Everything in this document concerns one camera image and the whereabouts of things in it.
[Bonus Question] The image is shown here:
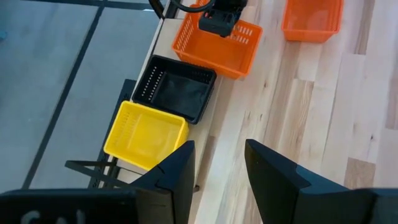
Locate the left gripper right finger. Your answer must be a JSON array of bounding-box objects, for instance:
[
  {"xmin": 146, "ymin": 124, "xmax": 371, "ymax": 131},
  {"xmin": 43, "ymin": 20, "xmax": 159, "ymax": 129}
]
[{"xmin": 244, "ymin": 139, "xmax": 398, "ymax": 224}]

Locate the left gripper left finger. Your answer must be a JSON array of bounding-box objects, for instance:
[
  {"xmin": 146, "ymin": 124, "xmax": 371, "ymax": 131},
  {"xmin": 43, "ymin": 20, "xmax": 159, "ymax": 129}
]
[{"xmin": 0, "ymin": 140, "xmax": 196, "ymax": 224}]

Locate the red-orange plastic basket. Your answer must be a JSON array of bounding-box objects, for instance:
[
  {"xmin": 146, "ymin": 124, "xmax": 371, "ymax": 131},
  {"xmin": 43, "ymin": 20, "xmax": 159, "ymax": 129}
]
[
  {"xmin": 172, "ymin": 4, "xmax": 264, "ymax": 80},
  {"xmin": 281, "ymin": 0, "xmax": 345, "ymax": 44}
]

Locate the yellow plastic basket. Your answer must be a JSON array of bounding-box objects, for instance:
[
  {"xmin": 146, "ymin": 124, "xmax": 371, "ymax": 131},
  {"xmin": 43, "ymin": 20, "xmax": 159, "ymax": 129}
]
[{"xmin": 103, "ymin": 100, "xmax": 190, "ymax": 171}]

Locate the black plastic basket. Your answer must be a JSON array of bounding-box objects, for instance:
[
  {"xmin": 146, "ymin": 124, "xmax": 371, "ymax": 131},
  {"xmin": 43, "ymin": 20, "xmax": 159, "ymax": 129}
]
[{"xmin": 131, "ymin": 54, "xmax": 218, "ymax": 125}]

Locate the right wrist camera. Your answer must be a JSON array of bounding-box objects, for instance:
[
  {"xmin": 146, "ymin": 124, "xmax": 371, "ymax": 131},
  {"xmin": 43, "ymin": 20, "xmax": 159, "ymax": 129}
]
[{"xmin": 198, "ymin": 8, "xmax": 242, "ymax": 38}]

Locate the black looped cable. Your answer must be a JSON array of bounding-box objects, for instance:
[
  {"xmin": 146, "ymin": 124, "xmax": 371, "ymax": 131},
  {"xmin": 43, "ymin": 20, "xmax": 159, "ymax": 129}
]
[{"xmin": 148, "ymin": 0, "xmax": 217, "ymax": 20}]

